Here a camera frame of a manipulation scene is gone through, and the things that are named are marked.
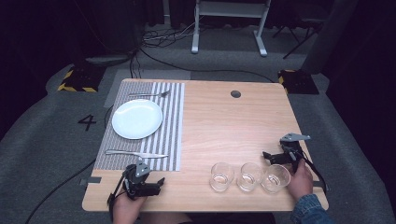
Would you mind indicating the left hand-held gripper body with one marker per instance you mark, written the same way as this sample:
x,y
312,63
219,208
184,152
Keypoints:
x,y
137,183

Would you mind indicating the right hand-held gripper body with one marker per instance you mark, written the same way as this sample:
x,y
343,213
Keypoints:
x,y
292,148

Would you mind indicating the person's left hand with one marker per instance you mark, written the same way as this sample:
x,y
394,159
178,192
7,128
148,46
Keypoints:
x,y
126,209

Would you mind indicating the person's right hand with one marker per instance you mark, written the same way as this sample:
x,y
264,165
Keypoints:
x,y
300,183

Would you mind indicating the clear drinking glass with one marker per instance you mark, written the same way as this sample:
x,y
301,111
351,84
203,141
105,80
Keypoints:
x,y
221,177
250,177
275,179

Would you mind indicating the silver table knife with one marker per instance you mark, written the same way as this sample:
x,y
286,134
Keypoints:
x,y
134,153

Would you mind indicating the grey tape strip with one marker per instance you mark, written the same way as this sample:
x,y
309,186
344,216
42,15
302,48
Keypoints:
x,y
92,179
320,184

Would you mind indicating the grey striped placemat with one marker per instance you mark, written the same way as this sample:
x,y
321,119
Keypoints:
x,y
169,130

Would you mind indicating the white round plate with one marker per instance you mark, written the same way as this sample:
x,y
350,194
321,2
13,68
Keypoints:
x,y
137,118

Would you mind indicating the black yellow striped floor base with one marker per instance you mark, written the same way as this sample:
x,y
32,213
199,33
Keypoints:
x,y
299,81
81,79

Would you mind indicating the dark round table grommet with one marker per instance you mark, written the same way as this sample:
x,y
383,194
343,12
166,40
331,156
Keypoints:
x,y
235,94

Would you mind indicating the silver fork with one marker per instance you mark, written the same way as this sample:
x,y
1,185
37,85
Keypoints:
x,y
151,94

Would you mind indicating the dark folding stand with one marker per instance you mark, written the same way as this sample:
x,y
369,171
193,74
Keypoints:
x,y
299,34

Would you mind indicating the grey flat stand base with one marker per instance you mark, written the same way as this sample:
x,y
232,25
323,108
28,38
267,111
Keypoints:
x,y
107,59

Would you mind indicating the white metal stand frame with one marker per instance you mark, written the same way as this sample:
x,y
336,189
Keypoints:
x,y
230,9

